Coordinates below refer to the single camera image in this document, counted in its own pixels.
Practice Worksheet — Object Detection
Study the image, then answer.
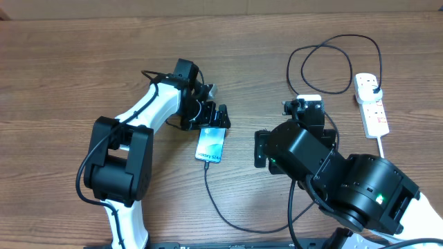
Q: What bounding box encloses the blue Samsung Galaxy smartphone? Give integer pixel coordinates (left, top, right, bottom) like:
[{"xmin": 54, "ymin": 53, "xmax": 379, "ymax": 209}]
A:
[{"xmin": 195, "ymin": 128, "xmax": 226, "ymax": 163}]

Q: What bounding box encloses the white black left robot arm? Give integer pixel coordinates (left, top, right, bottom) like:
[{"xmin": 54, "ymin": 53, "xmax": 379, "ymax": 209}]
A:
[{"xmin": 75, "ymin": 59, "xmax": 231, "ymax": 248}]

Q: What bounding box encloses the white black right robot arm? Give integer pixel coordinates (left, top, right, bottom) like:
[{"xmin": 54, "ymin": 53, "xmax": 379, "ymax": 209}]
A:
[{"xmin": 255, "ymin": 95, "xmax": 442, "ymax": 248}]

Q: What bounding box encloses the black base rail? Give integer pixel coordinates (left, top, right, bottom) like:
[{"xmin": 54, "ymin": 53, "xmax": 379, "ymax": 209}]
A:
[{"xmin": 82, "ymin": 237, "xmax": 347, "ymax": 249}]

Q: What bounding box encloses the black USB charging cable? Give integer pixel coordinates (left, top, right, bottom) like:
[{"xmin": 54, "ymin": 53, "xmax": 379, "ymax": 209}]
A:
[{"xmin": 203, "ymin": 33, "xmax": 383, "ymax": 234}]

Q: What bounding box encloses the white power strip cord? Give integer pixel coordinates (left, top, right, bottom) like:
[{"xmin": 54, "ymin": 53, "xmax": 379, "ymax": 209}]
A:
[{"xmin": 376, "ymin": 136, "xmax": 386, "ymax": 159}]

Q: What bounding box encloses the white power strip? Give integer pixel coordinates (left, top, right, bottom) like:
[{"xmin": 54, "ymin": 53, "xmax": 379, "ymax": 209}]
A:
[{"xmin": 354, "ymin": 73, "xmax": 390, "ymax": 138}]

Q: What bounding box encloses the white charger plug adapter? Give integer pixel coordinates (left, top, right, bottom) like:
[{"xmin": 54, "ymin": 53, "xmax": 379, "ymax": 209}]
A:
[{"xmin": 355, "ymin": 87, "xmax": 383, "ymax": 104}]

